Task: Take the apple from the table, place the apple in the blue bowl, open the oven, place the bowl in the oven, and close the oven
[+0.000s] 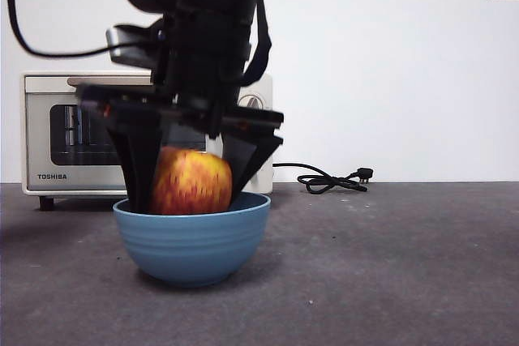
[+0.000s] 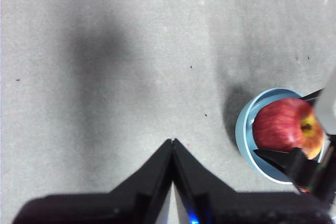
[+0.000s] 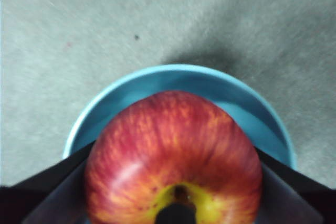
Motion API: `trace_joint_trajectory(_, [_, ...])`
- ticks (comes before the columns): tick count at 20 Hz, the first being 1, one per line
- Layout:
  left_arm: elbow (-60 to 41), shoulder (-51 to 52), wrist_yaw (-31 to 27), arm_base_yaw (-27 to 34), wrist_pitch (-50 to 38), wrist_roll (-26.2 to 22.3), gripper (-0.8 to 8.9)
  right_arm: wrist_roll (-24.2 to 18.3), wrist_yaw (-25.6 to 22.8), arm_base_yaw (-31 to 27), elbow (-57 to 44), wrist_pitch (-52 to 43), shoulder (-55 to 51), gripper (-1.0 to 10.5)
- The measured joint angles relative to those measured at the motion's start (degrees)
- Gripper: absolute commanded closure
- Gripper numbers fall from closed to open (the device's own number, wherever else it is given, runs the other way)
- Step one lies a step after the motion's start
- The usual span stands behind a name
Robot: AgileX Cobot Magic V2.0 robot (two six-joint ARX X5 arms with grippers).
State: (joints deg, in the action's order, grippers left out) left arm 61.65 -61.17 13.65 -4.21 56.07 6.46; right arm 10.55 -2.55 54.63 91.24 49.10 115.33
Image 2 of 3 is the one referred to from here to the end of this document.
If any red yellow apple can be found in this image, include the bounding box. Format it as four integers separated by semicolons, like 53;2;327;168
253;98;325;161

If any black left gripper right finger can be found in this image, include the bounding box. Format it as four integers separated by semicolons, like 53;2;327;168
172;138;333;224

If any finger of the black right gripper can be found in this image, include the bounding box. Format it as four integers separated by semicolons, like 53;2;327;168
253;147;302;175
298;89;326;102

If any blue ribbed bowl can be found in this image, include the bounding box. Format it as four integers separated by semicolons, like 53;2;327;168
235;87;326;184

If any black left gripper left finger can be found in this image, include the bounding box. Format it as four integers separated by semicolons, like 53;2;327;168
12;138;174;224

